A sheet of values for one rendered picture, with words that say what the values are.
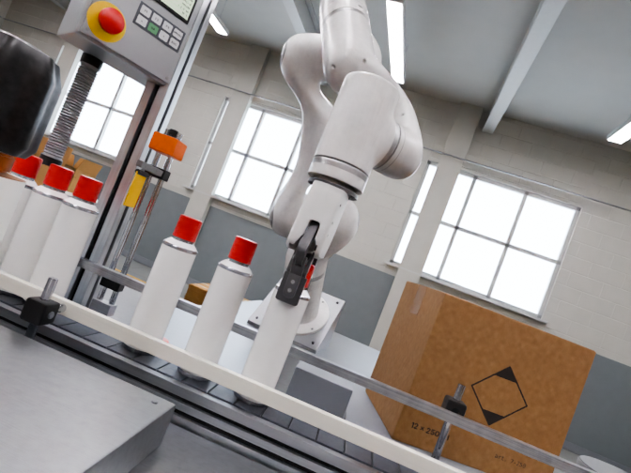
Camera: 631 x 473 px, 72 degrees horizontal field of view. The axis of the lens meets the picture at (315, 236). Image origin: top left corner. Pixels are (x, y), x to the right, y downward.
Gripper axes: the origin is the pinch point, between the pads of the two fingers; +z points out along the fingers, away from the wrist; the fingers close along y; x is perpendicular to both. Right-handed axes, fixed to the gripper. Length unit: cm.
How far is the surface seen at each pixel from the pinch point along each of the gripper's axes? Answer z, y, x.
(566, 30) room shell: -267, -321, 100
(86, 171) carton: -1, -357, -291
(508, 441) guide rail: 8.7, -3.0, 34.9
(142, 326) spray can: 12.5, 2.2, -17.8
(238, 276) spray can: 1.0, 2.0, -7.5
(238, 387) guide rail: 14.2, 4.2, -1.7
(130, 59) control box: -25.0, -5.9, -40.6
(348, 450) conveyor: 16.4, 3.0, 14.6
